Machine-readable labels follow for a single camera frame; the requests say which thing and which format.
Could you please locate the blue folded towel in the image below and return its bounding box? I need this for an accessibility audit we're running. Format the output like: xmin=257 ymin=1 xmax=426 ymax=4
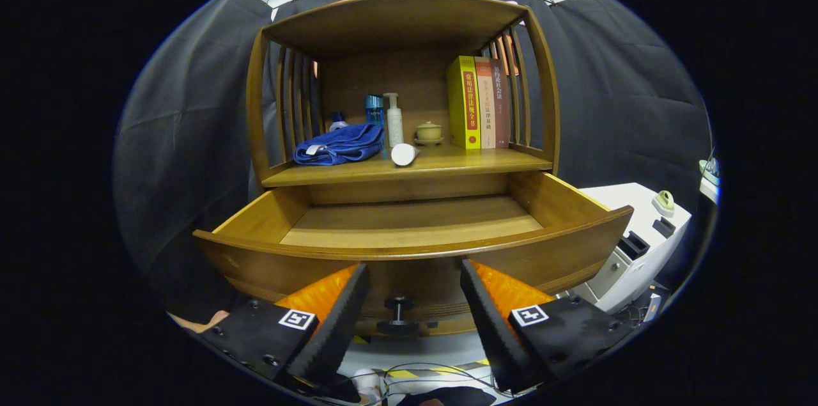
xmin=293 ymin=123 xmax=386 ymax=166

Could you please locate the blue transparent bottle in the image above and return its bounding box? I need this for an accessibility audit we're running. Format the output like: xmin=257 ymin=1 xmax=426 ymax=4
xmin=365 ymin=95 xmax=385 ymax=129

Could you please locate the black drawer knob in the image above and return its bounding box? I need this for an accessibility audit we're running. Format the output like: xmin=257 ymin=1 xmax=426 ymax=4
xmin=376 ymin=296 xmax=421 ymax=336

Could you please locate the wooden countertop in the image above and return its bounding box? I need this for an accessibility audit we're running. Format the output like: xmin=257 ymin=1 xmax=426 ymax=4
xmin=262 ymin=143 xmax=553 ymax=188

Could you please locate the white pump bottle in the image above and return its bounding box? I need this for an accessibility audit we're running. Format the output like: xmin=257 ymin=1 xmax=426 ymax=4
xmin=383 ymin=93 xmax=405 ymax=148

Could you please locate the white side shelf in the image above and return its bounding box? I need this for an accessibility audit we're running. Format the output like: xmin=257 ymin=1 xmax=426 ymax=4
xmin=698 ymin=157 xmax=721 ymax=203

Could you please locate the white green-capped cleanser tube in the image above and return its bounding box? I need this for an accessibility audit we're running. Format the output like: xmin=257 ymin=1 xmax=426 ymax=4
xmin=390 ymin=143 xmax=421 ymax=168

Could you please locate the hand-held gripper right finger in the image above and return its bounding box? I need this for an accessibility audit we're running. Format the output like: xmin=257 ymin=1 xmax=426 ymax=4
xmin=460 ymin=259 xmax=634 ymax=395

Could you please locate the orange and white book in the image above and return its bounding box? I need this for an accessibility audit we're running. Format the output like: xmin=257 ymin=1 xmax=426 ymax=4
xmin=475 ymin=58 xmax=497 ymax=150

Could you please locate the wooden drawer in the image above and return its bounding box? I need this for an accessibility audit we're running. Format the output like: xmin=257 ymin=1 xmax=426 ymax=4
xmin=193 ymin=171 xmax=635 ymax=338

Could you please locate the brown book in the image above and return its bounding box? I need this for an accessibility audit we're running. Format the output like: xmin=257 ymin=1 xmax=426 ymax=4
xmin=492 ymin=59 xmax=511 ymax=149

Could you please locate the wooden cabinet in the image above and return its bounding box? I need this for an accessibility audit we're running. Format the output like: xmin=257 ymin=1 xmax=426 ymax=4
xmin=246 ymin=0 xmax=562 ymax=338

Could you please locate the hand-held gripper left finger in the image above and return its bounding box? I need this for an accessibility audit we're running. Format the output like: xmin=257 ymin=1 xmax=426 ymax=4
xmin=198 ymin=262 xmax=370 ymax=394

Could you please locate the thick yellow book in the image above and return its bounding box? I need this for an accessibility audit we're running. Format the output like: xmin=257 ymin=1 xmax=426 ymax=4
xmin=446 ymin=56 xmax=481 ymax=150

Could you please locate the yellow lidded teacup with saucer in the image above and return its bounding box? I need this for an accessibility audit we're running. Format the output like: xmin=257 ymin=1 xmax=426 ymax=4
xmin=414 ymin=121 xmax=444 ymax=146

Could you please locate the white machine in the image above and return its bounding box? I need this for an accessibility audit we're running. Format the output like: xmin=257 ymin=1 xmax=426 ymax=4
xmin=562 ymin=183 xmax=693 ymax=315

